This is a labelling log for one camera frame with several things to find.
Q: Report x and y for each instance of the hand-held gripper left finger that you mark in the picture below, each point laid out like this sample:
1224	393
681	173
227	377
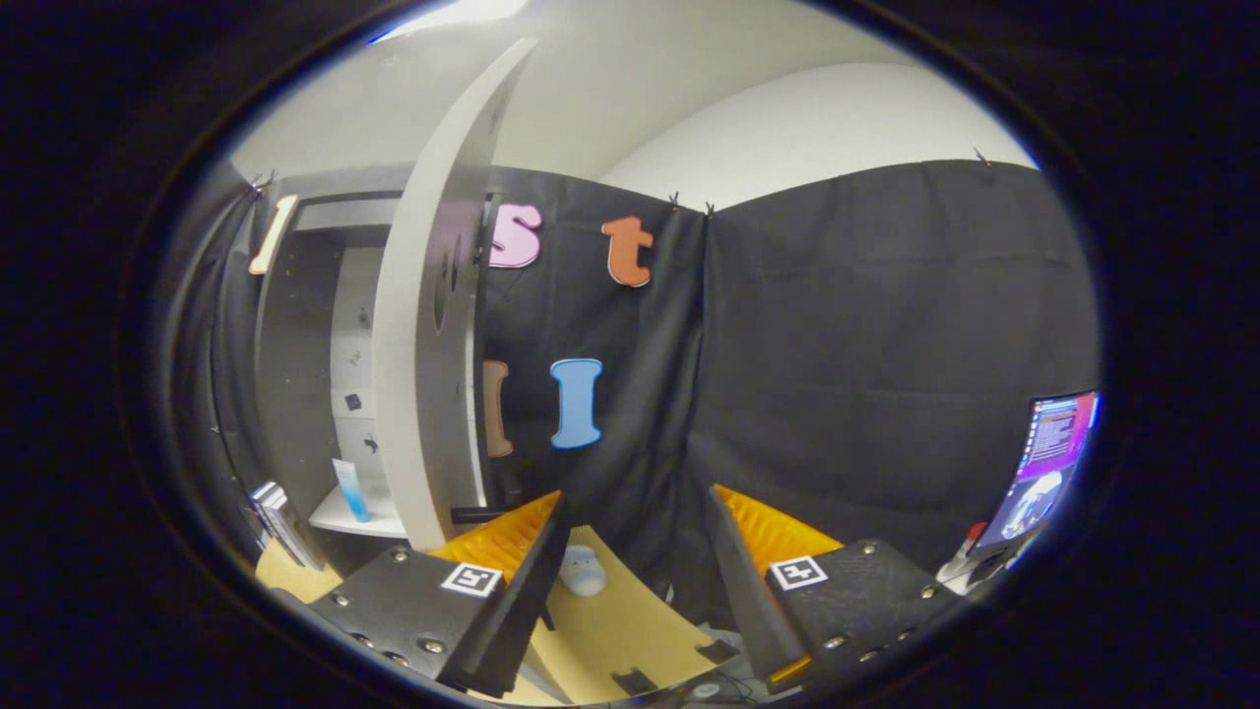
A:
517	601

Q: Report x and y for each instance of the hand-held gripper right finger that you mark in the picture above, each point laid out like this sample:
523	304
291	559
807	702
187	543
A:
748	591

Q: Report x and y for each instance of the white blue cosmetic tube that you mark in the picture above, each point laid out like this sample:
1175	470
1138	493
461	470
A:
350	489

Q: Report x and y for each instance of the white cabinet door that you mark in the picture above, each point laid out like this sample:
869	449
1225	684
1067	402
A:
413	345

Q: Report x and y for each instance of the black table clamp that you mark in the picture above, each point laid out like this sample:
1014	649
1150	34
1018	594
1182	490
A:
719	650
635	681

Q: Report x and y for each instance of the white computer mouse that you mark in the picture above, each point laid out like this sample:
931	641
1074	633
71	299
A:
583	571

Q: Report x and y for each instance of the white bottle red cap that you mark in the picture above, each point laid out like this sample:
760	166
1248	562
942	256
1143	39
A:
965	551

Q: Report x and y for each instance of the small stack of books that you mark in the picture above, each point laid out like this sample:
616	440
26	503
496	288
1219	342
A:
279	522

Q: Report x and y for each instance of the grey cabinet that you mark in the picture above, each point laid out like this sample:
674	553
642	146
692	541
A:
295	374

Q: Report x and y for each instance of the computer monitor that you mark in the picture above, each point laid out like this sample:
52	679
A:
1043	463

